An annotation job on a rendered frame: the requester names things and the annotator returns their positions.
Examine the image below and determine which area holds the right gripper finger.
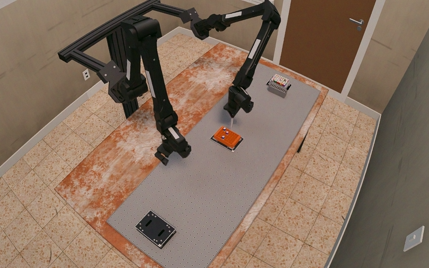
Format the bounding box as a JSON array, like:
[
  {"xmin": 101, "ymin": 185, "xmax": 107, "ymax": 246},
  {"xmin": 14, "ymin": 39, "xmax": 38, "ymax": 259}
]
[{"xmin": 158, "ymin": 158, "xmax": 169, "ymax": 166}]

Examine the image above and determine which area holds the orange grid tube rack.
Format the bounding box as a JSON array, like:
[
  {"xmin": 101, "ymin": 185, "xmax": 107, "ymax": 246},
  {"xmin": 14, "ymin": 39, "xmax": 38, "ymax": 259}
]
[{"xmin": 214, "ymin": 126, "xmax": 241, "ymax": 148}]

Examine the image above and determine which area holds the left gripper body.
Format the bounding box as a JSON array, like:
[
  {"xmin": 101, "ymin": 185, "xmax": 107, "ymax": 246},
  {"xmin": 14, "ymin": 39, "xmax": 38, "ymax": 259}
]
[{"xmin": 223, "ymin": 97, "xmax": 240, "ymax": 115}]

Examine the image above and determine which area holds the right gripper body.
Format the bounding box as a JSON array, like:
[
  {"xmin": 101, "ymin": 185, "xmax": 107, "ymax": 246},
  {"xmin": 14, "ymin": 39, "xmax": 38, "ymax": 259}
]
[{"xmin": 155, "ymin": 140, "xmax": 170, "ymax": 160}]

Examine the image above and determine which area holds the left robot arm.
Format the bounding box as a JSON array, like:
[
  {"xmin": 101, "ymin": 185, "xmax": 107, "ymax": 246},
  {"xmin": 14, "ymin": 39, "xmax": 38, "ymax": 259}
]
[{"xmin": 194, "ymin": 0, "xmax": 281, "ymax": 113}]

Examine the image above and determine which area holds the grey slotted rack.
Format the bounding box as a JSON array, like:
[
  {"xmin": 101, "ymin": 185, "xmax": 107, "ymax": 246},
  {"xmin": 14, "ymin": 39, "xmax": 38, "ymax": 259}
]
[{"xmin": 268, "ymin": 83, "xmax": 287, "ymax": 98}]

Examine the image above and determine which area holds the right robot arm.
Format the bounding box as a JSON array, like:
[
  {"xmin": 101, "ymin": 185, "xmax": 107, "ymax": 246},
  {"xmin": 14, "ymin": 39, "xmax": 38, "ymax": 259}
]
[{"xmin": 111, "ymin": 15, "xmax": 191, "ymax": 158}]

